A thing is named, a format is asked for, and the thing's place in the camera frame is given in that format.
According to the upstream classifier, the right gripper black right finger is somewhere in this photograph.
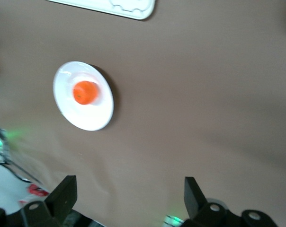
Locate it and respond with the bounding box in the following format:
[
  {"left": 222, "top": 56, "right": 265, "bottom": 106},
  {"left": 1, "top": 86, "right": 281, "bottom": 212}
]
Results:
[{"left": 180, "top": 176, "right": 229, "bottom": 227}]

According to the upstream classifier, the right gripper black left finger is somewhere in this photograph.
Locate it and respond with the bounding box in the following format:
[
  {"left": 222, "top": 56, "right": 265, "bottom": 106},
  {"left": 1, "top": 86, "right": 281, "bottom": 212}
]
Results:
[{"left": 21, "top": 175, "right": 77, "bottom": 227}]

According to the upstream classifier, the white round plate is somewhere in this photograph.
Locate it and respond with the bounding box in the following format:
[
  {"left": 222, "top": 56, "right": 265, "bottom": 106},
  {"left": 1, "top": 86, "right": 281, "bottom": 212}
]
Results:
[{"left": 52, "top": 61, "right": 115, "bottom": 131}]

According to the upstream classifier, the orange fruit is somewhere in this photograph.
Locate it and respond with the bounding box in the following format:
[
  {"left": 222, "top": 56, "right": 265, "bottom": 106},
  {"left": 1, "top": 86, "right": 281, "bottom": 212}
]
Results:
[{"left": 73, "top": 80, "right": 98, "bottom": 105}]

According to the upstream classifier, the cream bear print tray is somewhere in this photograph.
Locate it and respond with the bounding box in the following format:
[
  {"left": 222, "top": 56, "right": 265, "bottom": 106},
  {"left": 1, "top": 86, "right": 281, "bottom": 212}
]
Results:
[{"left": 45, "top": 0, "right": 156, "bottom": 20}]

